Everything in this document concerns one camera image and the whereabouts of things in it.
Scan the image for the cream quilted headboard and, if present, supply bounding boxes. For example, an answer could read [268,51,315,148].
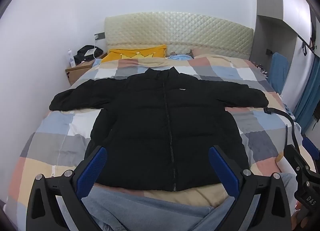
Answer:
[104,12,254,60]

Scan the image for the white plastic bottle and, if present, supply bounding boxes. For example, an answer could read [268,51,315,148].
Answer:
[67,49,76,68]

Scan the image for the blue towel on chair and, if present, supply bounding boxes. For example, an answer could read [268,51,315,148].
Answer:
[267,52,290,94]

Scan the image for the light blue pillow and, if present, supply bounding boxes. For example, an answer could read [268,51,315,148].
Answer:
[168,54,193,61]

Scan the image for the wooden bedside table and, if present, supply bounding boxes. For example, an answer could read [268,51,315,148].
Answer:
[65,53,107,86]

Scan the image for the wall power socket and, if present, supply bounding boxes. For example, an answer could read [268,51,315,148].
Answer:
[94,32,105,40]

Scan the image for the person's grey trousers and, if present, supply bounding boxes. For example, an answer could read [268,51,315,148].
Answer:
[82,171,299,231]

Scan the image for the person's right hand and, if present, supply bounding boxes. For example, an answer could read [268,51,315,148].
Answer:
[291,202,315,230]

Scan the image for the yellow crown pillow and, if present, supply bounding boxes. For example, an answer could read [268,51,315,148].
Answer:
[101,44,167,63]

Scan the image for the black puffer jacket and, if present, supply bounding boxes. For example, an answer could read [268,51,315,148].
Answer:
[49,68,268,191]

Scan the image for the black strap on bed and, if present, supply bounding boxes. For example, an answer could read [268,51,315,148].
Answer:
[264,107,301,151]

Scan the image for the teal blue curtain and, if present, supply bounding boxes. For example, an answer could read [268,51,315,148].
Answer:
[293,55,320,134]

